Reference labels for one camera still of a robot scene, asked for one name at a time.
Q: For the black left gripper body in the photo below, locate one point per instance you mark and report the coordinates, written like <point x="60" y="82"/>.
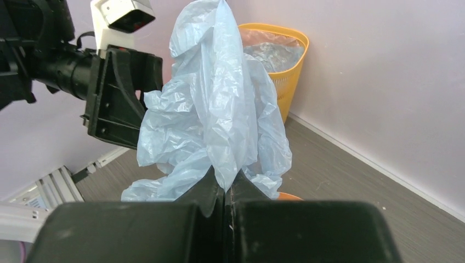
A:
<point x="115" y="104"/>

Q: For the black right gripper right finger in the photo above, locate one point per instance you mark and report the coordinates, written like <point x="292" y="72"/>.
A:
<point x="260" y="229"/>

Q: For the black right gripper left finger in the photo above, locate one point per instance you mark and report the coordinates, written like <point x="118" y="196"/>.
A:
<point x="184" y="230"/>

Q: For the orange round trash bin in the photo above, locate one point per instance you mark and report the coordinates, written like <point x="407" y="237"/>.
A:
<point x="288" y="197"/>

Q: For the light blue trash bag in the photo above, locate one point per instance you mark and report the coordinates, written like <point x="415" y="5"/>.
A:
<point x="219" y="110"/>

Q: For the yellow mesh trash bin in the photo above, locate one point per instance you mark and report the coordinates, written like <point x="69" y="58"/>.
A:
<point x="284" y="82"/>

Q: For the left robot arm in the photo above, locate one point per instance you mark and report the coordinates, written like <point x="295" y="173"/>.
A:
<point x="38" y="43"/>

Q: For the blue bag inside yellow bin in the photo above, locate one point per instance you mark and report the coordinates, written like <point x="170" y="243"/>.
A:
<point x="275" y="57"/>

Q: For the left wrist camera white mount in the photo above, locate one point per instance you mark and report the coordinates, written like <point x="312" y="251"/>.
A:
<point x="115" y="21"/>

